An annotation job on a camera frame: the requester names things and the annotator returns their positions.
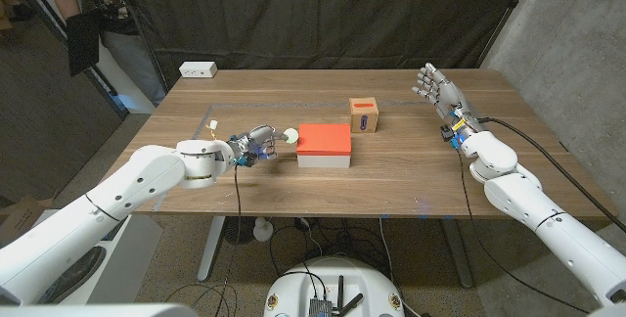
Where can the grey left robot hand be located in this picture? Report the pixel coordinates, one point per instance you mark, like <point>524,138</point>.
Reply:
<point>256,141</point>

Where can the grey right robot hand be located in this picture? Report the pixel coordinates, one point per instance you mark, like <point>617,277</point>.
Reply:
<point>449,98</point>

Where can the green round coin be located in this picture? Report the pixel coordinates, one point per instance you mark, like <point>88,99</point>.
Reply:
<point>291,136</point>

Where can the red lidded white box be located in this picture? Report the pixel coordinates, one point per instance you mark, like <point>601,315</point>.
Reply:
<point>324,140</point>

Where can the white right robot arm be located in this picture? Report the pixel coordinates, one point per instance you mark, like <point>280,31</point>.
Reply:
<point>528,199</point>

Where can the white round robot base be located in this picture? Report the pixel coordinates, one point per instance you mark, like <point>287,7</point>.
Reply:
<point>337,283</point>

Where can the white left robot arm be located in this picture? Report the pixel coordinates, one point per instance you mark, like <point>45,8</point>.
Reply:
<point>132,185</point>

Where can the small wooden slot box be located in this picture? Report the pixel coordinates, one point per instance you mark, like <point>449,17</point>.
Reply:
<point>364,116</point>

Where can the white power outlet box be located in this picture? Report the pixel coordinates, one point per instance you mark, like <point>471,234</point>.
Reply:
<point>197,69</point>

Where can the brown cardboard box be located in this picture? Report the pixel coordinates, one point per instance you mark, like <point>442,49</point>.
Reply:
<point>19,216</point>

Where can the small black floor fan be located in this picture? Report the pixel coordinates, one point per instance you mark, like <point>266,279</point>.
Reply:
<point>238,230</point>

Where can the grey tape outline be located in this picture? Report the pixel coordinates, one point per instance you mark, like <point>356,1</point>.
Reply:
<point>342,104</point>

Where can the black backdrop stand pole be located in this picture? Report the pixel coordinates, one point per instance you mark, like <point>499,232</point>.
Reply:
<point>512,3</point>
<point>159,70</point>

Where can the white table leg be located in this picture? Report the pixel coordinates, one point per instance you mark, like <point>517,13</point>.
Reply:
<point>211,248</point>

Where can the black curtain backdrop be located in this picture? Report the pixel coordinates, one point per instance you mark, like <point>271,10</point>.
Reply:
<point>318,13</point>

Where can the grey table leg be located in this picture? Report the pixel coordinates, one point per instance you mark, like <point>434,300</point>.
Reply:
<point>457,253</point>

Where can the standing person in jeans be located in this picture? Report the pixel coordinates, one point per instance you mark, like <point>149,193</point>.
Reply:
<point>127,53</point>

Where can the grey radio module with antennas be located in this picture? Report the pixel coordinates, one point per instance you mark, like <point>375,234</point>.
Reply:
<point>320,307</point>

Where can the seated person leg and shoe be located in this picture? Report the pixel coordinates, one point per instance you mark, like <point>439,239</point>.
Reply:
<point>78,273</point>

